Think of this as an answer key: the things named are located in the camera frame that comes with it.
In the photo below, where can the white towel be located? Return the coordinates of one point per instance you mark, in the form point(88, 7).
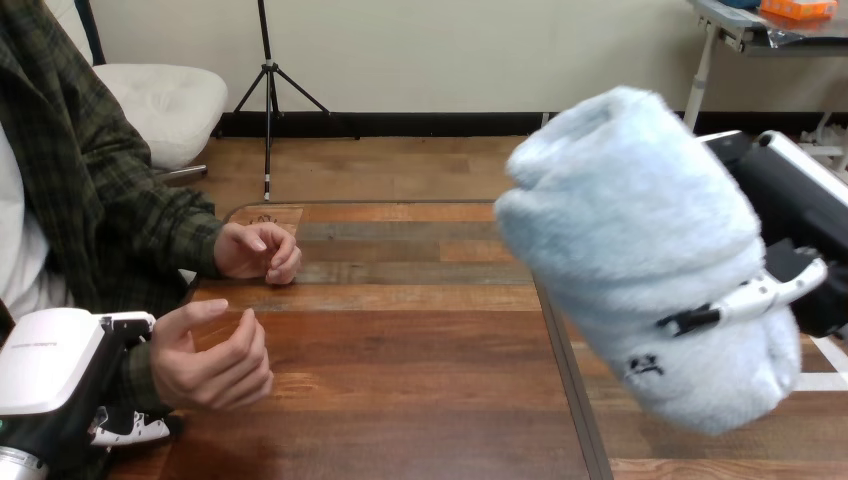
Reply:
point(636, 252)

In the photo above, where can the orange thing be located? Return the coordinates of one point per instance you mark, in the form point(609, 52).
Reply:
point(798, 7)

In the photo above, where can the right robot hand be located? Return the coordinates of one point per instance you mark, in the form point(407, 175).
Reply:
point(798, 199)

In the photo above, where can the person's body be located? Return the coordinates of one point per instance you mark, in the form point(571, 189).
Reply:
point(46, 132)

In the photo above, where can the person's forearm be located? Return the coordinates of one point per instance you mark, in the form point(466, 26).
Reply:
point(166, 238)
point(140, 384)

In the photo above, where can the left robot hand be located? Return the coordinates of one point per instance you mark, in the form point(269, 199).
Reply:
point(50, 358)

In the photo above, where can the white cushioned chair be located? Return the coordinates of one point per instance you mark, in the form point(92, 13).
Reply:
point(166, 106)

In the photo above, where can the white desk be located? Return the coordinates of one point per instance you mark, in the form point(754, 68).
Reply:
point(725, 20)

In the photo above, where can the black tripod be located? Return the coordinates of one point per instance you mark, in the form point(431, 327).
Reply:
point(269, 86)

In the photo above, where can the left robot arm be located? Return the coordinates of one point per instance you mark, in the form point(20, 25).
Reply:
point(16, 467)

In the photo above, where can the person's hand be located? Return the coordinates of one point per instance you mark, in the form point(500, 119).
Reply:
point(248, 255)
point(205, 371)

